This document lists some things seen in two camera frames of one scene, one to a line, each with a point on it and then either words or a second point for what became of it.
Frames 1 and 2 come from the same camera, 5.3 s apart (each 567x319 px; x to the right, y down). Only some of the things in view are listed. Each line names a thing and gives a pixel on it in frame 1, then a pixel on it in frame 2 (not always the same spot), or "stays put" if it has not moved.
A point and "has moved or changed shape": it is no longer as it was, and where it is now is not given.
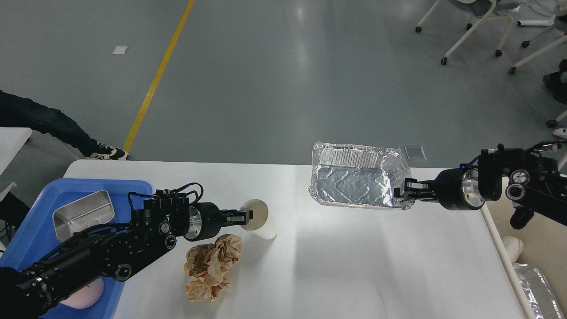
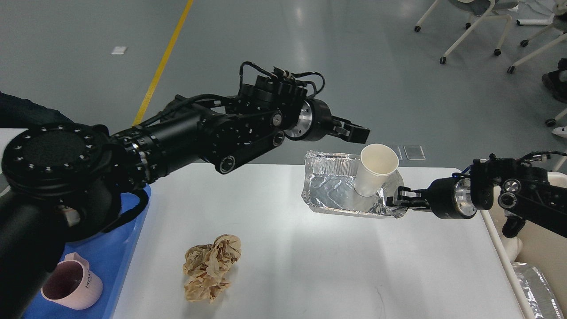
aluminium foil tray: [358, 176] has moved or changed shape
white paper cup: [259, 225] → [377, 163]
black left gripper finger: [233, 217] → [345, 128]
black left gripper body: [205, 220] → [314, 121]
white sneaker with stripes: [561, 132] stays put
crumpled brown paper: [207, 266] stays put
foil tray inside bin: [542, 300] stays put
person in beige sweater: [19, 112] stays put
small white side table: [11, 139] stays put
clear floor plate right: [415, 153] stays put
